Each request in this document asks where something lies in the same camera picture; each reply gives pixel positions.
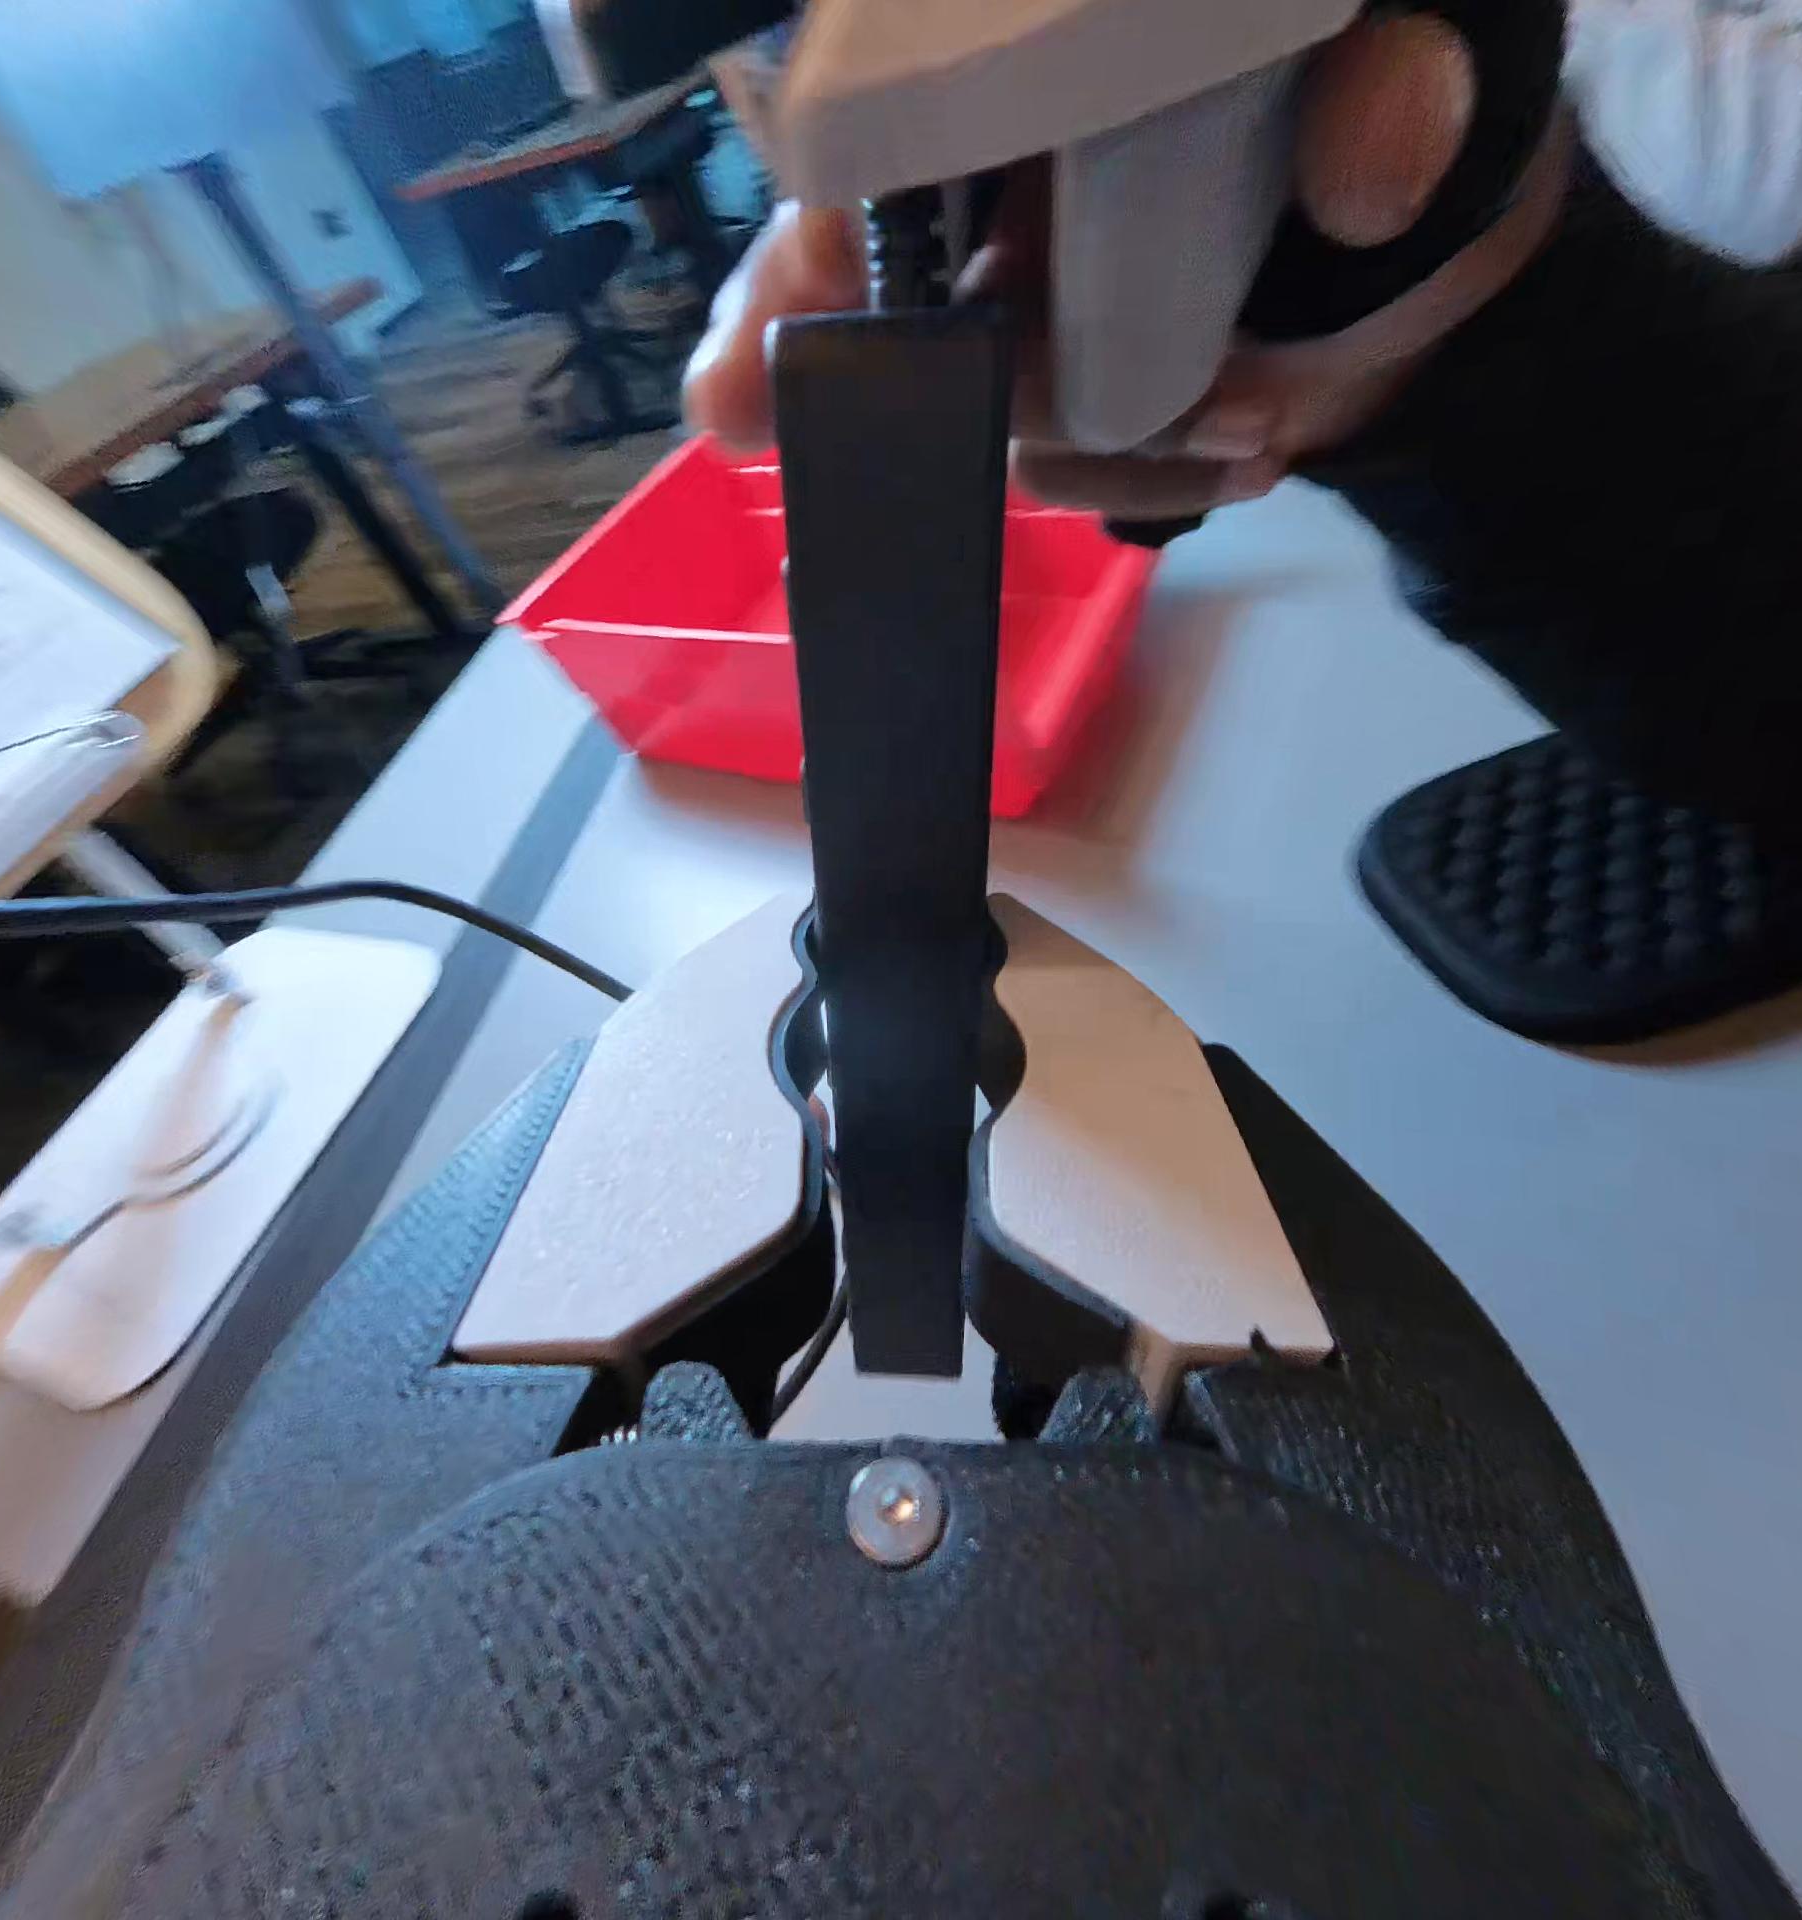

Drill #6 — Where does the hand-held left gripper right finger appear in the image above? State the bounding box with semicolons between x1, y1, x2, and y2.
964;892;1341;1422

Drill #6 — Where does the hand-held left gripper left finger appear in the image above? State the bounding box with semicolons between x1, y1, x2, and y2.
450;893;843;1369

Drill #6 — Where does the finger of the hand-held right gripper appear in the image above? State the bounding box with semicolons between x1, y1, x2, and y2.
775;0;1368;205

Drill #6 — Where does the black usb hub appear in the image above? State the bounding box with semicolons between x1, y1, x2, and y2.
762;303;1016;1379

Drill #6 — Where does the person's right forearm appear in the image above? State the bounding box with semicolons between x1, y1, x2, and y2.
1104;141;1802;916

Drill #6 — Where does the person's right hand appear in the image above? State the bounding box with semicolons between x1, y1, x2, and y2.
683;13;1582;519

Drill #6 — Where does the white rounded mat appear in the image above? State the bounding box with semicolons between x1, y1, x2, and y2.
0;927;444;1414

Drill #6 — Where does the red divided bin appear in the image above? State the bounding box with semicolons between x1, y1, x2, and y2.
497;433;1162;823

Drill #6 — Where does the black office chair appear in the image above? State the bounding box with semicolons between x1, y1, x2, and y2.
82;482;323;706
498;217;648;436

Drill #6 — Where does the brown desk with black legs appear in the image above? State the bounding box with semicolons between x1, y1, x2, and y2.
396;67;737;203
0;149;504;641

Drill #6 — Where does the black bumpy wrist rest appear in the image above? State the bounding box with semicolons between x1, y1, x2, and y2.
1354;731;1802;1048

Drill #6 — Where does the wooden board with papers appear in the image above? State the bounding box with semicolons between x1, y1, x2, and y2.
0;411;222;903

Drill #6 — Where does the thin black power cable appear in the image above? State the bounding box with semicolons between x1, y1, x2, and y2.
0;882;635;1003

